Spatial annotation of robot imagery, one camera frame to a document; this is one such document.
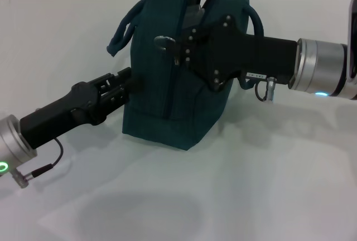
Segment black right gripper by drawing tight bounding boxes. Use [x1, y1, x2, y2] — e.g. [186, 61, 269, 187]
[165, 14, 298, 91]

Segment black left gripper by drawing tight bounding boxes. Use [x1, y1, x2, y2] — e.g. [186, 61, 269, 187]
[19, 66, 145, 150]

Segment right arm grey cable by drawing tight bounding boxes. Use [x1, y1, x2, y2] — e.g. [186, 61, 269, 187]
[255, 75, 277, 104]

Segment dark teal insulated lunch bag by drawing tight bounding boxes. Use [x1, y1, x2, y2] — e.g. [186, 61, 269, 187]
[105, 0, 264, 152]

